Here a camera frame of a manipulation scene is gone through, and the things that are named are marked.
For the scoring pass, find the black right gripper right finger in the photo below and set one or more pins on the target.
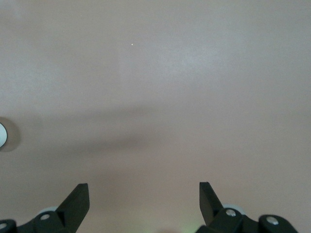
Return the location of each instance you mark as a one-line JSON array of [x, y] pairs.
[[211, 213]]

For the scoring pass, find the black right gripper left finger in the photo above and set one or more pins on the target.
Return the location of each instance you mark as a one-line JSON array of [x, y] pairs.
[[70, 213]]

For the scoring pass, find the blue bowl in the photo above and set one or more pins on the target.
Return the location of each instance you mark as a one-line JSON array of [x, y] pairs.
[[2, 134]]

